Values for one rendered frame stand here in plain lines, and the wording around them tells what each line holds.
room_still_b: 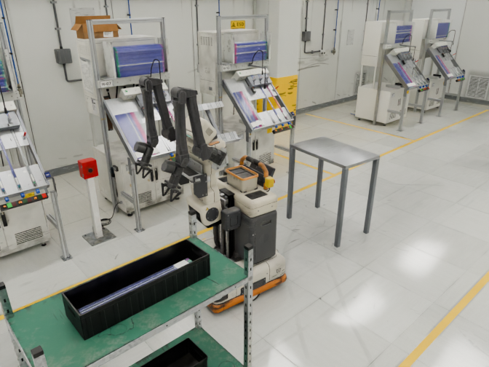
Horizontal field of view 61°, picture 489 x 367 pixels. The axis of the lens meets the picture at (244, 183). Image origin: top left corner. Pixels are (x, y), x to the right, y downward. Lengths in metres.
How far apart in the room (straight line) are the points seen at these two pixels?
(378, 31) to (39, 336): 6.94
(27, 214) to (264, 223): 2.10
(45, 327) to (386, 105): 6.78
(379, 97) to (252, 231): 5.28
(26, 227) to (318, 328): 2.59
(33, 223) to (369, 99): 5.88
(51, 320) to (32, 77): 4.00
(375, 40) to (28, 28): 5.27
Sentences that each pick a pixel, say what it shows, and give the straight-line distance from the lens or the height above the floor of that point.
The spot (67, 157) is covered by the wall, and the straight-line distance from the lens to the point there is 5.78.
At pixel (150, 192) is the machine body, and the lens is 4.46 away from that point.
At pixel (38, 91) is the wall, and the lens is 5.51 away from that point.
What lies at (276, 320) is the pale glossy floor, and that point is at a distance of 3.08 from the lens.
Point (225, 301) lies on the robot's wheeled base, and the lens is 3.03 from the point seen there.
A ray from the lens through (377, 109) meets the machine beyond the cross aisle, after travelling 7.81.
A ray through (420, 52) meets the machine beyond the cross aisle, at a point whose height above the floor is 1.12.
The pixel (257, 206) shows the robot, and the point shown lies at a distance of 2.82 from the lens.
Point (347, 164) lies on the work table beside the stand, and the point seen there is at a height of 0.80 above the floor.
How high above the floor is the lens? 2.07
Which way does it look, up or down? 24 degrees down
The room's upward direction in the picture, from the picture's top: straight up
